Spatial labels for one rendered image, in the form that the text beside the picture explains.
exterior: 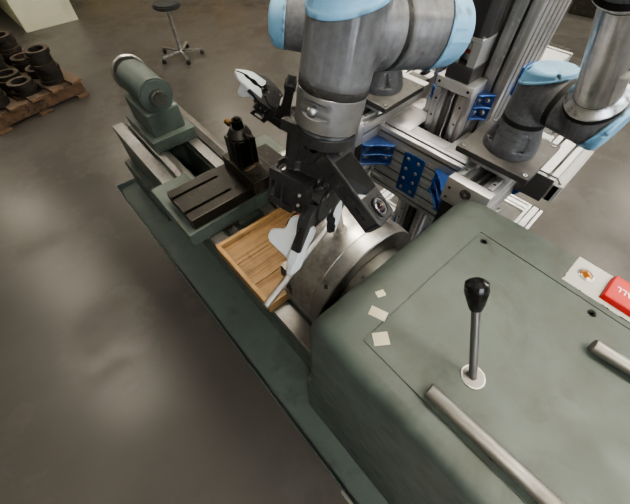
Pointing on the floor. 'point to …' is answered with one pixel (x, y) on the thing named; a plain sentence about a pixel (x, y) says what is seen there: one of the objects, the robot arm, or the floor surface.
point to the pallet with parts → (19, 81)
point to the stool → (173, 29)
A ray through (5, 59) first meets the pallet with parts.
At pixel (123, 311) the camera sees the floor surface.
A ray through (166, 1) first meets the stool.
